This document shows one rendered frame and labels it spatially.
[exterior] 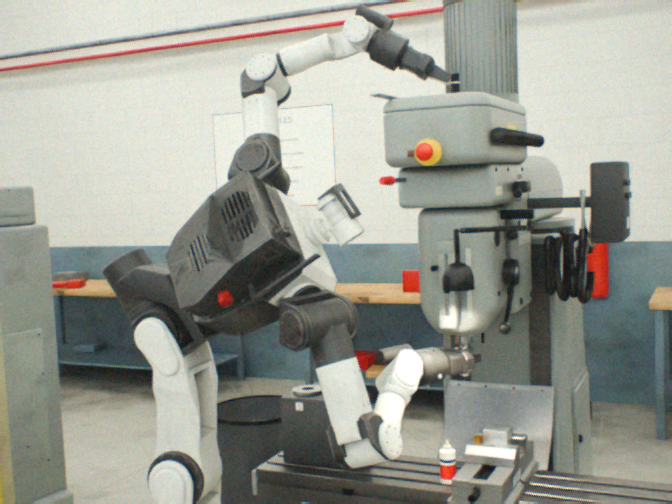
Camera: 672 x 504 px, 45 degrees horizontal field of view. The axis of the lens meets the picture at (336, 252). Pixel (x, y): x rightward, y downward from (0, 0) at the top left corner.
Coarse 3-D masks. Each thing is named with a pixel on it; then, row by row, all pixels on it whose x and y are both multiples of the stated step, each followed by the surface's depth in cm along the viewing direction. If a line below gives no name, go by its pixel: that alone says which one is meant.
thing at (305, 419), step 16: (288, 400) 225; (304, 400) 223; (320, 400) 221; (288, 416) 226; (304, 416) 224; (320, 416) 222; (288, 432) 226; (304, 432) 224; (320, 432) 222; (288, 448) 227; (304, 448) 225; (320, 448) 223; (320, 464) 223; (336, 464) 221
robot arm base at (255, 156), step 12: (252, 144) 190; (264, 144) 190; (240, 156) 190; (252, 156) 189; (264, 156) 188; (240, 168) 189; (252, 168) 188; (264, 168) 187; (228, 180) 191; (264, 180) 187; (288, 180) 200
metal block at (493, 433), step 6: (486, 426) 207; (492, 426) 207; (498, 426) 207; (504, 426) 206; (510, 426) 206; (486, 432) 204; (492, 432) 203; (498, 432) 203; (504, 432) 202; (510, 432) 206; (486, 438) 204; (492, 438) 204; (498, 438) 203; (504, 438) 202; (510, 438) 206
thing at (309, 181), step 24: (216, 120) 724; (240, 120) 714; (288, 120) 693; (312, 120) 684; (216, 144) 726; (240, 144) 716; (288, 144) 696; (312, 144) 686; (216, 168) 729; (288, 168) 698; (312, 168) 688; (288, 192) 700; (312, 192) 690
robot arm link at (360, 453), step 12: (384, 396) 183; (396, 396) 183; (384, 408) 179; (396, 408) 180; (384, 420) 176; (396, 420) 177; (348, 444) 170; (360, 444) 168; (348, 456) 170; (360, 456) 169; (372, 456) 167; (348, 468) 172
